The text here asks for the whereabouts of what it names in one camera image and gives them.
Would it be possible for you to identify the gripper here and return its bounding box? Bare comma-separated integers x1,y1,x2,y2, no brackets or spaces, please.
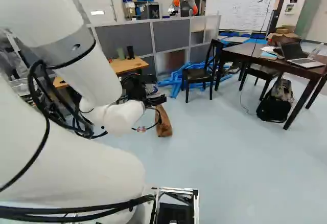
144,94,168,110

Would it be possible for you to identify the brown paper bag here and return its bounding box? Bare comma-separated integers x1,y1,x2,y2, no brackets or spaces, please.
155,104,173,138

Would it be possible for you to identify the pile of blue foam tubes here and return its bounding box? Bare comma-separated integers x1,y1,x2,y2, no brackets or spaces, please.
157,56,231,100

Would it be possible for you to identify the light wooden desk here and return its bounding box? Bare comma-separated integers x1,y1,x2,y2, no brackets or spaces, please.
52,56,150,89

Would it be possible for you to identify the black wooden chair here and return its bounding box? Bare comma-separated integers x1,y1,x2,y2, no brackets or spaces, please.
181,39,225,103
238,62,285,101

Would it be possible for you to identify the grey office partition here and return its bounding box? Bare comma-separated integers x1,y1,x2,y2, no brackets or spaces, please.
86,14,222,79

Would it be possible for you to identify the grey robot with orange joints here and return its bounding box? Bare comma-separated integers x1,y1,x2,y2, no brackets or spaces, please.
167,0,199,18

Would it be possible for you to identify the dark wooden table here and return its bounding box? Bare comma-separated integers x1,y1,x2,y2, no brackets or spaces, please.
219,37,327,130

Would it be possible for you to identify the black backpack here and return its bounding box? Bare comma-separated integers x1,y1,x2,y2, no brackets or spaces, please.
255,78,295,124

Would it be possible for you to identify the stack of papers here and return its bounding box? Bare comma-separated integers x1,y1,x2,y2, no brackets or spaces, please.
260,46,279,61

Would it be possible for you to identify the whiteboard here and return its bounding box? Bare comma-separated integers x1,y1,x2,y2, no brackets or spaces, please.
205,0,278,33

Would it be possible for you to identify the cardboard box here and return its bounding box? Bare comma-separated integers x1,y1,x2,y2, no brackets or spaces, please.
266,26,302,46

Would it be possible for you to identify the open grey laptop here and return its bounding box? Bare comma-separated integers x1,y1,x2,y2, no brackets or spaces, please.
280,41,326,69

